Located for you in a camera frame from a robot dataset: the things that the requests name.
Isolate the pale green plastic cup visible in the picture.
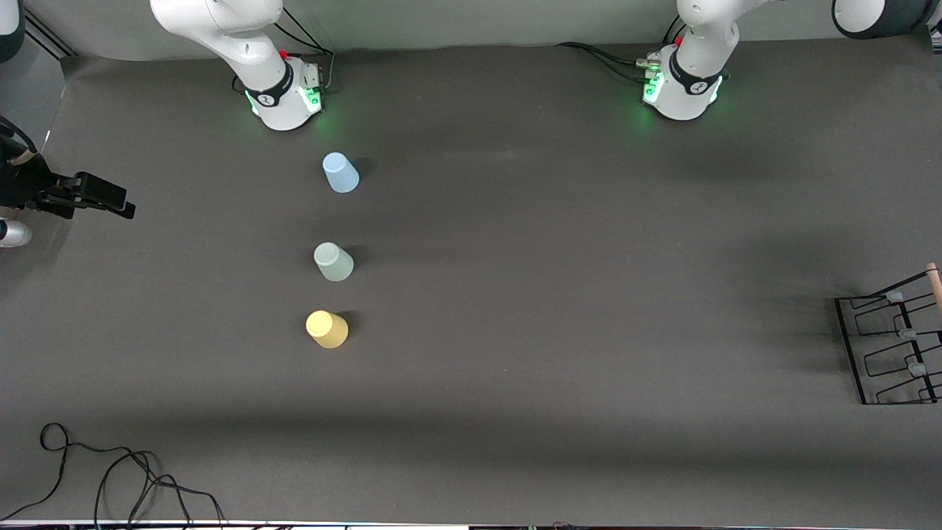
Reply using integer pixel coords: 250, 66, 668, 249
314, 242, 355, 283

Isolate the black arm base cable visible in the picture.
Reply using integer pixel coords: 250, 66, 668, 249
589, 49, 654, 83
556, 42, 650, 68
282, 6, 336, 93
274, 22, 328, 56

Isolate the pale yellow plastic cup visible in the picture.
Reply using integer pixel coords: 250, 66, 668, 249
305, 310, 350, 350

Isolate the loose black table cable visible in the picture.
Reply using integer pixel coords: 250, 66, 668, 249
0, 422, 229, 530

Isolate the black left arm base cable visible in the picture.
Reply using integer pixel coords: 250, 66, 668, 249
589, 49, 654, 83
556, 42, 650, 68

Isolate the dark grey table cloth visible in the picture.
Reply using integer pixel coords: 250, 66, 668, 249
0, 33, 942, 525

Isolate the black right arm base cable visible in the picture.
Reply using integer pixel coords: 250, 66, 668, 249
282, 6, 336, 93
274, 22, 328, 56

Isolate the black wire cup holder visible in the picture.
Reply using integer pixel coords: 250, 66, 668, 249
835, 263, 942, 405

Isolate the pale blue plastic cup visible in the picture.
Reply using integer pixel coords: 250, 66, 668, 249
322, 152, 361, 194

